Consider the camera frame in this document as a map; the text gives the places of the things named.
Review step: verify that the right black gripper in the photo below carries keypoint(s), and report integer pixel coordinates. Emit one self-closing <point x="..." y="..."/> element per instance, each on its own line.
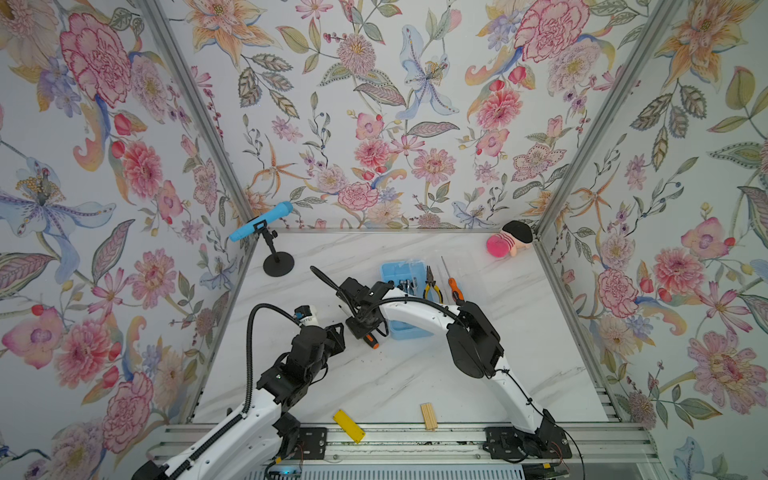
<point x="356" y="332"/>

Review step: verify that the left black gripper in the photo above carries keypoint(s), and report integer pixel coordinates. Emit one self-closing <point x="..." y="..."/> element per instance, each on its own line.
<point x="331" y="335"/>

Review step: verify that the black orange screwdriver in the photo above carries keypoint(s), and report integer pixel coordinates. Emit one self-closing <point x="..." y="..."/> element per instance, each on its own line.
<point x="371" y="341"/>

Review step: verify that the blue plastic tool box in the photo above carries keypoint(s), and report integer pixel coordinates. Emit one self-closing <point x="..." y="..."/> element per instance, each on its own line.
<point x="406" y="269"/>

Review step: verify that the yellow handled pliers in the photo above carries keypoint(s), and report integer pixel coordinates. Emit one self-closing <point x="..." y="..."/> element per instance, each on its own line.
<point x="431" y="290"/>

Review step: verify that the orange handled screwdriver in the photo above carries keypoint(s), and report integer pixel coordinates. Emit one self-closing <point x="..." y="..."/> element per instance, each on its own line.
<point x="456" y="292"/>

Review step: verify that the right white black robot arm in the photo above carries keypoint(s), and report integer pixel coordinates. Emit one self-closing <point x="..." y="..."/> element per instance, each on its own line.
<point x="476" y="351"/>

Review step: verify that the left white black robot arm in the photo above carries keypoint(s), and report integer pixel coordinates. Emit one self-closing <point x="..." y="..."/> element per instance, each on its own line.
<point x="261" y="430"/>

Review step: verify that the yellow utility knife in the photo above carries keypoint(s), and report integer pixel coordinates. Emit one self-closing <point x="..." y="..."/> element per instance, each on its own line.
<point x="349" y="426"/>

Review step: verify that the black microphone stand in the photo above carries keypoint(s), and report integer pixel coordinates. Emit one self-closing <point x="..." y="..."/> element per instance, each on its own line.
<point x="277" y="263"/>

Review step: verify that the blue microphone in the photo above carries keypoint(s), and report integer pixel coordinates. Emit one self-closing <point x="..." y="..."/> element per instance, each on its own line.
<point x="281" y="210"/>

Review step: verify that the wooden block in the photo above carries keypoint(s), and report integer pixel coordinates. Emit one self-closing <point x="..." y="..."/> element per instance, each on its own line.
<point x="429" y="416"/>

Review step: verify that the pink plush toy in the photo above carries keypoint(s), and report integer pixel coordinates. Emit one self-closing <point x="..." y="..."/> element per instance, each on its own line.
<point x="512" y="238"/>

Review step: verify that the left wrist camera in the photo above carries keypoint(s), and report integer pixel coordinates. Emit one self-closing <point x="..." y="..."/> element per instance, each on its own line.
<point x="306" y="315"/>

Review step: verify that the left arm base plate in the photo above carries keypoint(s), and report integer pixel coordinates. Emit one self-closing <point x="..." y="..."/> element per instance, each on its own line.
<point x="304" y="443"/>

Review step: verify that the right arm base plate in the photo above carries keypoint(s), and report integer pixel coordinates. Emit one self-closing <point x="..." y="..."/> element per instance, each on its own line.
<point x="512" y="444"/>

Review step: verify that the aluminium front rail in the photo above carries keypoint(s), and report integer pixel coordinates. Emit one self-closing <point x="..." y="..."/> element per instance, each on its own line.
<point x="596" y="442"/>

